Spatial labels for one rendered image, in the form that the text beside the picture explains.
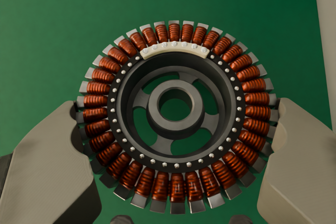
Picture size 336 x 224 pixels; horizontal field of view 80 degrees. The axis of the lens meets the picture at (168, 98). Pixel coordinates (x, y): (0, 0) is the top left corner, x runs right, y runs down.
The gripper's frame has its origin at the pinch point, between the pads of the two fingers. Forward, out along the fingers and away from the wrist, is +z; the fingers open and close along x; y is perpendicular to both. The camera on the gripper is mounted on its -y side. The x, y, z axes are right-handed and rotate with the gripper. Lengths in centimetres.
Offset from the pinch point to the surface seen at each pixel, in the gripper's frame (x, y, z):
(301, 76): 10.5, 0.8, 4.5
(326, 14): 12.9, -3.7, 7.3
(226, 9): 4.4, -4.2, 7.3
